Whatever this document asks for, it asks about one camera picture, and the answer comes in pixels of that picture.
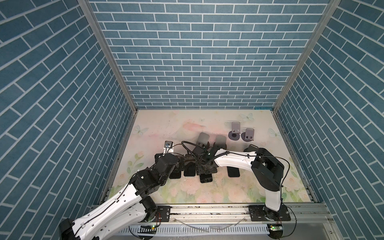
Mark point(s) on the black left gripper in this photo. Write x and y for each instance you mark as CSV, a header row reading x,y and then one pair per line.
x,y
178,167

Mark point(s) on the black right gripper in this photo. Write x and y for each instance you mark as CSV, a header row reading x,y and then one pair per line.
x,y
198,170

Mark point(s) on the black phone stand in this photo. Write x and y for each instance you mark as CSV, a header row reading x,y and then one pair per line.
x,y
175,175

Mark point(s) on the black phone pink case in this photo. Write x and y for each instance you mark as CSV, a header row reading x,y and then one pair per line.
x,y
233,172

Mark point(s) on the grey phone stand front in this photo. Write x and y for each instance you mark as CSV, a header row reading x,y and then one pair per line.
x,y
248,135

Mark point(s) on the dark round stand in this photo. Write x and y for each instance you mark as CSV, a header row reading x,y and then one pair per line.
x,y
251,148

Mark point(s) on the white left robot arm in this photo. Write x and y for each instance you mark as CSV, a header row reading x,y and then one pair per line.
x,y
131,205

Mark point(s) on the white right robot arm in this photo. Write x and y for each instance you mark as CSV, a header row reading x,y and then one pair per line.
x,y
267,169

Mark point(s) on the wooden round stand middle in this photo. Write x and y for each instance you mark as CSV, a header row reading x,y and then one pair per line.
x,y
203,141

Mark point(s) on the wooden round stand base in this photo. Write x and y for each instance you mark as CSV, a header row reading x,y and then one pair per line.
x,y
220,142

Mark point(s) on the grey metal phone stand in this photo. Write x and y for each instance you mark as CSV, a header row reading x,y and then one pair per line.
x,y
235,132

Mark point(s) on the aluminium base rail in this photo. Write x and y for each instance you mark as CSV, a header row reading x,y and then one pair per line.
x,y
308,221

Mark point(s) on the aluminium corner post left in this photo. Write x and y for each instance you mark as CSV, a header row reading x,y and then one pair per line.
x,y
92,20

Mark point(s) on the aluminium corner post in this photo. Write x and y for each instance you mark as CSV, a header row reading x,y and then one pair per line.
x,y
318,30
92,20

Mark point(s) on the aluminium corner post right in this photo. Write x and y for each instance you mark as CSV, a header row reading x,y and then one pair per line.
x,y
318,30

